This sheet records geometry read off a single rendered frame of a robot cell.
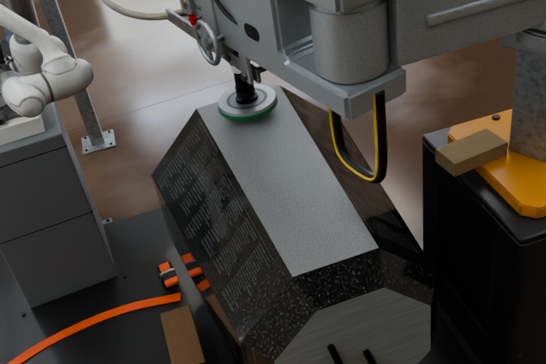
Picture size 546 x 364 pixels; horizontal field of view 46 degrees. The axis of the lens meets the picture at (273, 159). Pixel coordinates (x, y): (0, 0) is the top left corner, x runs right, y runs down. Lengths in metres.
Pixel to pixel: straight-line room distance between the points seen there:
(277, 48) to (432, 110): 2.18
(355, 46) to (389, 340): 0.83
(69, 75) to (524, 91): 1.42
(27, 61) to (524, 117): 1.79
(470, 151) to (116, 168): 2.28
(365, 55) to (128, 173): 2.37
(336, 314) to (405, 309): 0.21
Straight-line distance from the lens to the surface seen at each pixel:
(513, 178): 2.07
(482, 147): 2.10
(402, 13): 1.58
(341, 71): 1.59
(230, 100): 2.37
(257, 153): 2.15
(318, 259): 1.73
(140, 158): 3.83
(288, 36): 1.78
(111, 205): 3.54
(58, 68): 2.21
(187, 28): 2.47
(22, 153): 2.66
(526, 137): 2.13
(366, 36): 1.56
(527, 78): 2.03
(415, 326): 1.90
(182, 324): 2.61
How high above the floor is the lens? 2.04
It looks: 35 degrees down
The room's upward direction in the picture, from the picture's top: 10 degrees counter-clockwise
